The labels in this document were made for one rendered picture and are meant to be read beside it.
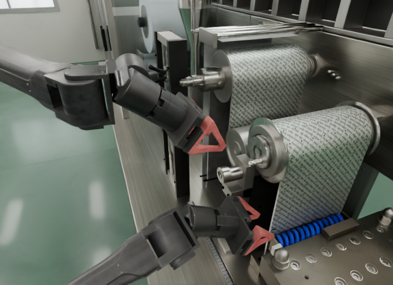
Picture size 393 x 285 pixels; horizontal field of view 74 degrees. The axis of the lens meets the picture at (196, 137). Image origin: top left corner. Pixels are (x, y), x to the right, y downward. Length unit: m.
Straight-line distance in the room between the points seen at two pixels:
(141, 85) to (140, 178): 0.71
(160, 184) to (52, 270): 1.20
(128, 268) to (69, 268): 1.59
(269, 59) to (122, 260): 0.58
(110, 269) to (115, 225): 1.70
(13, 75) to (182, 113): 0.26
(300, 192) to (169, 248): 0.34
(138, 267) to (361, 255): 0.52
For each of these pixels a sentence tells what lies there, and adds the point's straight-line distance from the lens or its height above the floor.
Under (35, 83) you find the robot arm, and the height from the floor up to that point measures 1.45.
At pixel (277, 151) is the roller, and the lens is 0.55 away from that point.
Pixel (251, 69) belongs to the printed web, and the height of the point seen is 1.37.
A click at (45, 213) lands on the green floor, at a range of 2.43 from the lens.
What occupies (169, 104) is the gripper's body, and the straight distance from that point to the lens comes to 0.40.
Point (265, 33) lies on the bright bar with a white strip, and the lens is 0.78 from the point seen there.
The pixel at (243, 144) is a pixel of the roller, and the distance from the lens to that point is 0.67.
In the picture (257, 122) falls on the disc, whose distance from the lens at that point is 0.60.
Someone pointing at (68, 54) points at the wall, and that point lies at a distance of 6.06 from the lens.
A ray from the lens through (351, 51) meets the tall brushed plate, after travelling 0.84.
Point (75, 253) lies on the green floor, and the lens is 2.07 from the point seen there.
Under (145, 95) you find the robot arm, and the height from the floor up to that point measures 1.43.
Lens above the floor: 1.58
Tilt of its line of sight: 32 degrees down
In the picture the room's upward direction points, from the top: straight up
